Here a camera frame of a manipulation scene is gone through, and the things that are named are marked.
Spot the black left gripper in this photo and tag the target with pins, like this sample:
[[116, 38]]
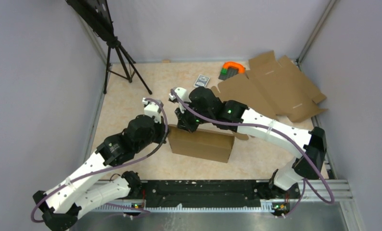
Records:
[[161, 127]]

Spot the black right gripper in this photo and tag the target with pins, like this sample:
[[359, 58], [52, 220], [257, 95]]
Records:
[[183, 121]]

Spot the brown cardboard box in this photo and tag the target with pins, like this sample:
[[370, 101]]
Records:
[[273, 87], [204, 144]]

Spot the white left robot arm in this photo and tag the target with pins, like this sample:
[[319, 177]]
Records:
[[62, 206]]

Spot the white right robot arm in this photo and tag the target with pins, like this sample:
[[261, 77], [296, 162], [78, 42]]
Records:
[[308, 147]]

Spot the blue playing card deck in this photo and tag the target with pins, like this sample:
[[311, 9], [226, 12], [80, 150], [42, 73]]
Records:
[[201, 81]]

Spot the grey toy brick plate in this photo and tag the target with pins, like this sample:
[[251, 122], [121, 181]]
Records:
[[230, 73]]

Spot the orange curved toy piece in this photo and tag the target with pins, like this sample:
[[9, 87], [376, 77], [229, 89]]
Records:
[[234, 65]]

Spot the black tripod stand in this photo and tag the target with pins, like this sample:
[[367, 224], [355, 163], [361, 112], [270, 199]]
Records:
[[127, 63]]

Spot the black perforated board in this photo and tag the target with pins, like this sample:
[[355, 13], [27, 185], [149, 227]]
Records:
[[96, 14]]

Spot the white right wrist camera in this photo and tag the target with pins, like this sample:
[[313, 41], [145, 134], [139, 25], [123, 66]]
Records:
[[179, 92]]

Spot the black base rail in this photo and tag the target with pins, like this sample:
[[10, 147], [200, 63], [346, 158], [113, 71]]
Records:
[[210, 193]]

